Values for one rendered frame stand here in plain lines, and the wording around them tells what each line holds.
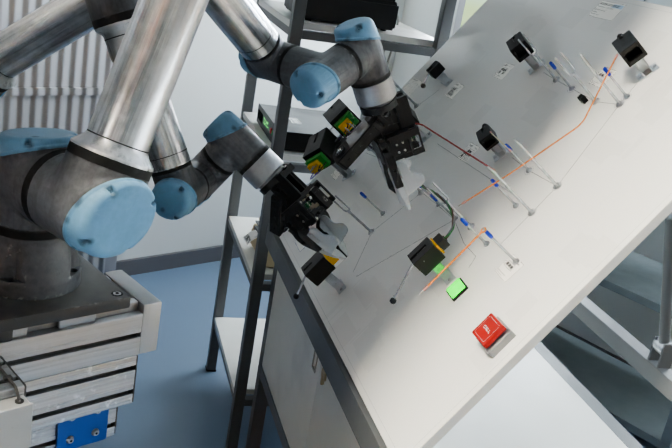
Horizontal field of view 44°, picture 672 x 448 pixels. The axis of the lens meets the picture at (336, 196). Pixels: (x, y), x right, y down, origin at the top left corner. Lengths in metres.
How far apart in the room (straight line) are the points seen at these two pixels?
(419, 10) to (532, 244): 3.21
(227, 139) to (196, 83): 2.44
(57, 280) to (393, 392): 0.69
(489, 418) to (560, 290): 0.47
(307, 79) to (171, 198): 0.32
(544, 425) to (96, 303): 1.05
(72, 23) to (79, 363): 0.65
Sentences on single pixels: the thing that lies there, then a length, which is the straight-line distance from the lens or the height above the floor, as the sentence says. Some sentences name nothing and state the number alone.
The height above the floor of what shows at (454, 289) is 1.10.
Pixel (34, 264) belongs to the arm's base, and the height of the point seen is 1.21.
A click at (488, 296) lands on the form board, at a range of 1.62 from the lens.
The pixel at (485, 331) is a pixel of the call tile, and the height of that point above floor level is 1.11.
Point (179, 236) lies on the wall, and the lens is 4.25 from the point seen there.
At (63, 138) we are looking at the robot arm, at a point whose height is 1.40.
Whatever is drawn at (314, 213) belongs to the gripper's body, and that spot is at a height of 1.22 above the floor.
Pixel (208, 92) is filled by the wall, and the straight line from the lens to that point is 4.07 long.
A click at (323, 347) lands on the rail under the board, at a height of 0.84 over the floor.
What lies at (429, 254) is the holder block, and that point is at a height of 1.16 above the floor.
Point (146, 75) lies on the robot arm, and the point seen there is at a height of 1.51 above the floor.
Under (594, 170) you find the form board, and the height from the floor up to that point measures 1.38.
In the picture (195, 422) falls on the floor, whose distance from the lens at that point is 3.13.
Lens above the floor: 1.73
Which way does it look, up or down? 17 degrees down
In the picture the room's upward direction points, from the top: 10 degrees clockwise
